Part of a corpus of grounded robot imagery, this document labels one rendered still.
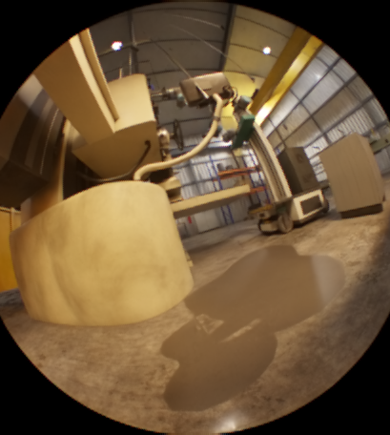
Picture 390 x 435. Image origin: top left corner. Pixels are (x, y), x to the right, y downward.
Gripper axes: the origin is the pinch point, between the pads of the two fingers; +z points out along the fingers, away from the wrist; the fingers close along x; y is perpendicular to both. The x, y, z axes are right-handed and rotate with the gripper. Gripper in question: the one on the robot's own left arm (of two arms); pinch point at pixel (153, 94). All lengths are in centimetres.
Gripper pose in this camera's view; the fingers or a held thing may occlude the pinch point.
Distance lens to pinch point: 166.0
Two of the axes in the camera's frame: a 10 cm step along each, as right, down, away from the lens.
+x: 2.9, 9.5, -0.8
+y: 1.1, -1.2, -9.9
